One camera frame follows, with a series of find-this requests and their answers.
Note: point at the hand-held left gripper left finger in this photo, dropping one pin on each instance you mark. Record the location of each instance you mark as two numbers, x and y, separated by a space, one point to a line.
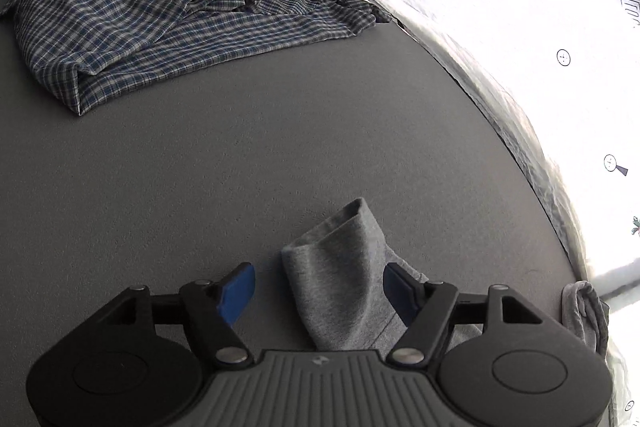
234 294

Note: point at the grey shirt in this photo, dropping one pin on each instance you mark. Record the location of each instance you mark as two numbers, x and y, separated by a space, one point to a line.
345 277

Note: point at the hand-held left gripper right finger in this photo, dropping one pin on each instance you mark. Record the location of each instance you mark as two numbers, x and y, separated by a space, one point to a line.
400 292

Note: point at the blue plaid shirt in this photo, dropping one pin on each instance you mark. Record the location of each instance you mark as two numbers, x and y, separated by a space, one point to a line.
165 12

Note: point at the white printed sheet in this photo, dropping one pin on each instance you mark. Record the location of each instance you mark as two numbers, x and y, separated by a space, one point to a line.
530 82

